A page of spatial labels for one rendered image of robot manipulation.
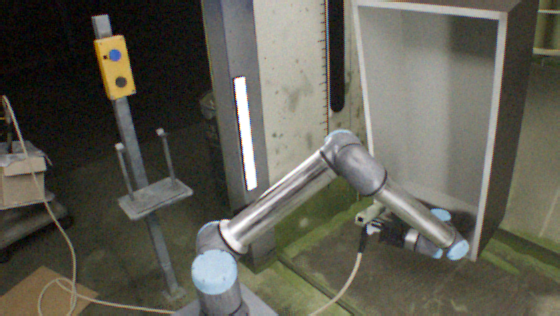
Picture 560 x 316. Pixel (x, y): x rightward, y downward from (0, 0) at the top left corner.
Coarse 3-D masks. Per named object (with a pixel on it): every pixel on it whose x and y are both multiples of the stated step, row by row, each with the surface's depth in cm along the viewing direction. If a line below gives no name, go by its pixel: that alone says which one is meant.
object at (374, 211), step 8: (368, 208) 180; (376, 208) 183; (384, 208) 192; (360, 216) 169; (368, 216) 171; (376, 216) 184; (360, 224) 170; (368, 224) 176; (360, 240) 181; (360, 248) 182
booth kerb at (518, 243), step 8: (496, 232) 250; (504, 232) 245; (512, 232) 241; (504, 240) 247; (512, 240) 242; (520, 240) 238; (528, 240) 233; (512, 248) 244; (520, 248) 239; (528, 248) 235; (536, 248) 231; (544, 248) 227; (536, 256) 232; (544, 256) 228; (552, 256) 224; (552, 264) 226
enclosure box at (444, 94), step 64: (384, 0) 140; (448, 0) 128; (512, 0) 118; (384, 64) 180; (448, 64) 174; (512, 64) 129; (384, 128) 198; (448, 128) 195; (512, 128) 154; (448, 192) 219
